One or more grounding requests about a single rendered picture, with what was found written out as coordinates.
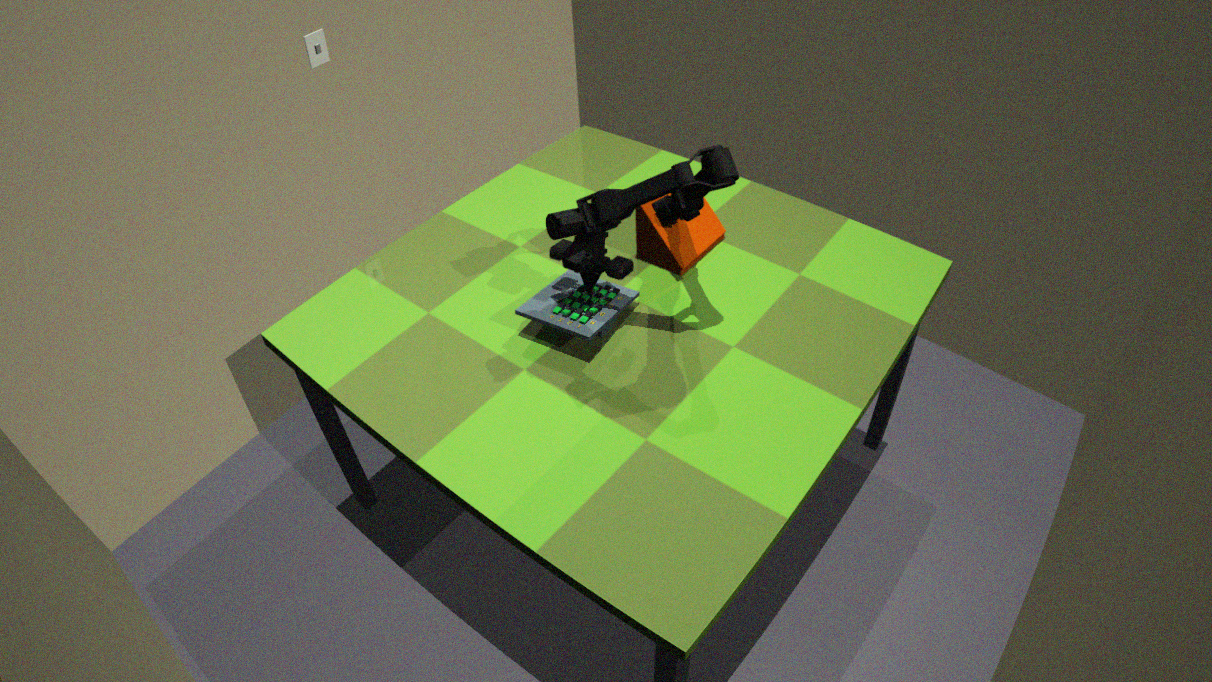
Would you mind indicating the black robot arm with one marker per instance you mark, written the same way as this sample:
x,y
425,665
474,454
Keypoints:
x,y
609,207

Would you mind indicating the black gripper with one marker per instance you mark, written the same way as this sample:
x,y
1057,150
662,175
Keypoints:
x,y
617,268

